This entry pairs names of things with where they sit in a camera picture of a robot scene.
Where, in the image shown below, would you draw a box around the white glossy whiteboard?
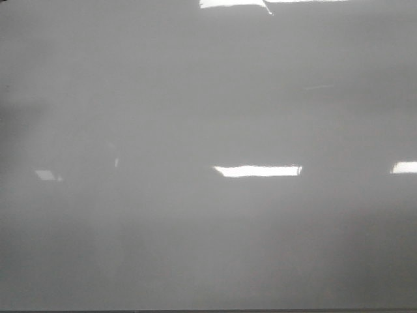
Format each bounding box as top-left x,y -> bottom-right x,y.
1,1 -> 416,311

